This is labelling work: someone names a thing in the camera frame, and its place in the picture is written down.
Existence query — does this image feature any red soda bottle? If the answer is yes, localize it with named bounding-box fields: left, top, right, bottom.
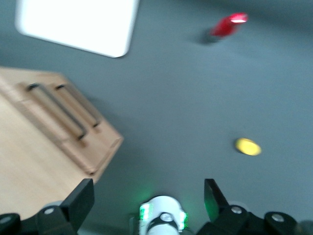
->
left=208, top=12, right=249, bottom=40

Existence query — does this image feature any beige rectangular tray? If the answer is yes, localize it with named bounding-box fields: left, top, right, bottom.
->
left=14, top=0, right=140, bottom=59

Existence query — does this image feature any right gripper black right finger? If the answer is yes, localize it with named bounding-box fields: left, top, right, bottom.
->
left=195, top=178, right=265, bottom=235

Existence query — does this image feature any oak wooden drawer cabinet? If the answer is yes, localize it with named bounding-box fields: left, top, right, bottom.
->
left=0, top=65, right=124, bottom=217

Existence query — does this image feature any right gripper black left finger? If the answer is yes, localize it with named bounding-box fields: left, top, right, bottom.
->
left=36, top=178, right=95, bottom=235

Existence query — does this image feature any black wire drawer handle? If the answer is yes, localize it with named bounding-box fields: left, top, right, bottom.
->
left=26, top=82, right=88, bottom=141
left=54, top=84, right=101, bottom=128

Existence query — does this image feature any yellow lemon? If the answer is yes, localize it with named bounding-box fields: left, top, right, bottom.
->
left=233, top=137, right=262, bottom=156

